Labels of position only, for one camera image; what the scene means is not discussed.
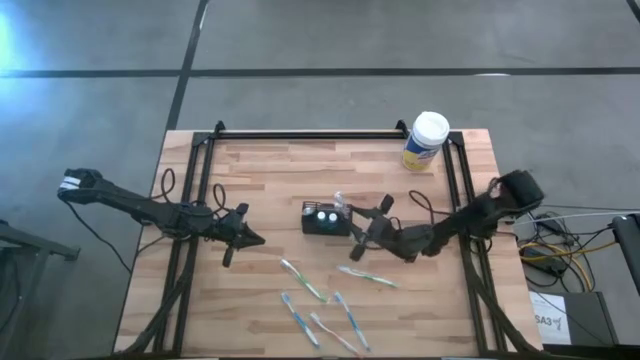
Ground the black wire caddy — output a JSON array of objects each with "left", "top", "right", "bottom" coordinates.
[{"left": 300, "top": 199, "right": 354, "bottom": 237}]

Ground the dark grey bench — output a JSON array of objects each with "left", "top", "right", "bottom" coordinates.
[{"left": 0, "top": 218, "right": 81, "bottom": 360}]

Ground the white floor cable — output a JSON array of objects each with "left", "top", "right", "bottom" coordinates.
[{"left": 514, "top": 209, "right": 640, "bottom": 226}]

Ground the yellow blue wipes canister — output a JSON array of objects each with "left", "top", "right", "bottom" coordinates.
[{"left": 401, "top": 110, "right": 451, "bottom": 173}]

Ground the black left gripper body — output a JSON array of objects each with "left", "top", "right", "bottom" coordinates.
[{"left": 217, "top": 212, "right": 247, "bottom": 269}]

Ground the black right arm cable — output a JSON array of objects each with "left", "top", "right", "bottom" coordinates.
[{"left": 408, "top": 189, "right": 436, "bottom": 224}]

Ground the white paper sheet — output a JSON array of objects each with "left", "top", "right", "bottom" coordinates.
[{"left": 528, "top": 291, "right": 573, "bottom": 346}]

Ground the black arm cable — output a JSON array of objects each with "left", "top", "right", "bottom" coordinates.
[
  {"left": 149, "top": 167, "right": 229, "bottom": 214},
  {"left": 408, "top": 189, "right": 436, "bottom": 224}
]

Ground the green toothbrush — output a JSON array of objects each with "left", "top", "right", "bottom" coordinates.
[
  {"left": 279, "top": 258, "right": 330, "bottom": 305},
  {"left": 337, "top": 264, "right": 400, "bottom": 289}
]

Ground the black aluminium table frame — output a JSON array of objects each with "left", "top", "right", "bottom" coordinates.
[{"left": 117, "top": 119, "right": 539, "bottom": 359}]

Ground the black power brick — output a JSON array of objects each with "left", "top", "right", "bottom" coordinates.
[{"left": 521, "top": 248, "right": 569, "bottom": 276}]

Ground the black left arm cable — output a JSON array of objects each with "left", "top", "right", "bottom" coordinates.
[{"left": 149, "top": 167, "right": 229, "bottom": 214}]

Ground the black stand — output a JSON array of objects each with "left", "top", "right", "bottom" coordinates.
[{"left": 611, "top": 213, "right": 640, "bottom": 297}]

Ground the yellow floor cable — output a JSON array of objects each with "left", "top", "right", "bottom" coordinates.
[{"left": 518, "top": 241, "right": 617, "bottom": 294}]

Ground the blue toothbrush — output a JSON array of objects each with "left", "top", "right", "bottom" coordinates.
[
  {"left": 280, "top": 291, "right": 322, "bottom": 350},
  {"left": 333, "top": 291, "right": 372, "bottom": 352}
]

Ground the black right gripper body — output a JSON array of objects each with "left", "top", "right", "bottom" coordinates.
[{"left": 349, "top": 214, "right": 404, "bottom": 261}]

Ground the black floor box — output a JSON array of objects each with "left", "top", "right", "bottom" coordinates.
[{"left": 528, "top": 291, "right": 621, "bottom": 349}]

